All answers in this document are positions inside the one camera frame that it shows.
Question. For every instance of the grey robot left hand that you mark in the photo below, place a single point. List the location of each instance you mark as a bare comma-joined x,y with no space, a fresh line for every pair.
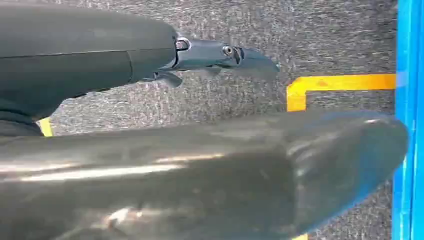
198,185

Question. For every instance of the blue upright panel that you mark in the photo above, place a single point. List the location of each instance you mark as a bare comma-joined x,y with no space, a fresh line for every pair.
409,99

